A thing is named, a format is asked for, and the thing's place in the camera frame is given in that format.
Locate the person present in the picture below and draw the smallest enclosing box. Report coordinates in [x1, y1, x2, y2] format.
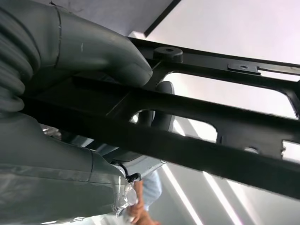
[127, 170, 163, 225]

